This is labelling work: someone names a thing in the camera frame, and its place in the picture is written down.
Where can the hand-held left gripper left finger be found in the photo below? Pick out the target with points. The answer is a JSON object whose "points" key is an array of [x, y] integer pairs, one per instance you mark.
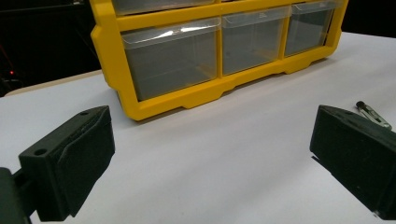
{"points": [[67, 165]]}

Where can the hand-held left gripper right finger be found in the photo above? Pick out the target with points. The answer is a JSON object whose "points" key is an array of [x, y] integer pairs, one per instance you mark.
{"points": [[358, 149]]}

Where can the clear plastic drawer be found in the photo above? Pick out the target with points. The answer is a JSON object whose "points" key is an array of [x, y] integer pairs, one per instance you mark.
{"points": [[155, 5], [306, 29], [252, 43], [171, 62]]}

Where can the yellow drawer cabinet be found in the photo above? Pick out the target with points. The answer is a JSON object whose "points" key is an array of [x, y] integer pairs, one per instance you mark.
{"points": [[199, 93]]}

